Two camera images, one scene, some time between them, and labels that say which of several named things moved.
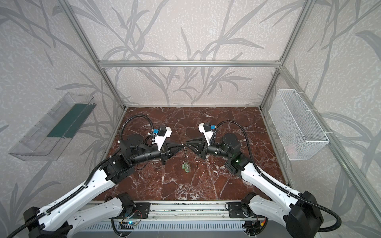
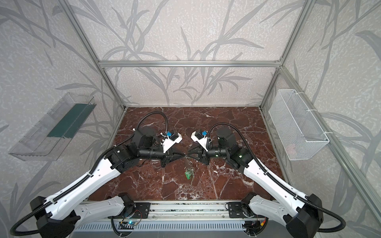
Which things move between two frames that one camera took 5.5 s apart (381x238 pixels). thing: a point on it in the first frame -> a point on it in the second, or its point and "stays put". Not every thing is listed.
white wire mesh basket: [299, 131] stays put
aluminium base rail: [176, 210] stays put
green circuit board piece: [186, 166] -> [188, 171]
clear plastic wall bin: [49, 138] stays put
